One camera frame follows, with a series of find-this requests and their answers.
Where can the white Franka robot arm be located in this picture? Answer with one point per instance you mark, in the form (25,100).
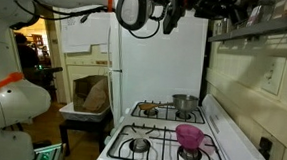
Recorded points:
(14,109)

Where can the white refrigerator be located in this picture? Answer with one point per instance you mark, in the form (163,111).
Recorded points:
(161,64)

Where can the stainless steel pot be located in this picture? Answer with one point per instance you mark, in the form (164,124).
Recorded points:
(185,102)

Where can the white paper sheet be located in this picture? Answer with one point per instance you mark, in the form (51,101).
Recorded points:
(79,32)

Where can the wooden spoon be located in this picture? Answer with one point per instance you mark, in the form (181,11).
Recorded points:
(147,106)

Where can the black burner grate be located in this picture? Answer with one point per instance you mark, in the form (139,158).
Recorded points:
(163,144)
(167,120)

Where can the brown paper bag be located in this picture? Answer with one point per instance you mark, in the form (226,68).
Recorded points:
(89,93)

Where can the pink plastic bowl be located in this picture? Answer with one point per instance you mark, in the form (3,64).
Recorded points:
(189,137)

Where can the white gas stove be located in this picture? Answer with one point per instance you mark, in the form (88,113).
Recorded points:
(226,141)

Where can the white plastic tub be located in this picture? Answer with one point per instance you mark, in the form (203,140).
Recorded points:
(81,114)

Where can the black side table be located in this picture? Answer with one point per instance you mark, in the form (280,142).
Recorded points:
(84,124)

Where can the person in dark clothes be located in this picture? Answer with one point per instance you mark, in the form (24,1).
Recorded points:
(26,56)

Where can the green-lit control box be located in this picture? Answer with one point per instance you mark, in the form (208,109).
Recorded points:
(48,156)

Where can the gray wall spice rack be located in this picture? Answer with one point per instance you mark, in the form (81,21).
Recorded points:
(253,31)

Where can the white wall switch plate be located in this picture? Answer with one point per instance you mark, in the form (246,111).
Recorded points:
(273,76)

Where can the black stereo camera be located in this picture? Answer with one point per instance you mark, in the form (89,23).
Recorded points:
(50,70)

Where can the small black wall outlet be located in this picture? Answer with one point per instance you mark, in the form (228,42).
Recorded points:
(265,147)

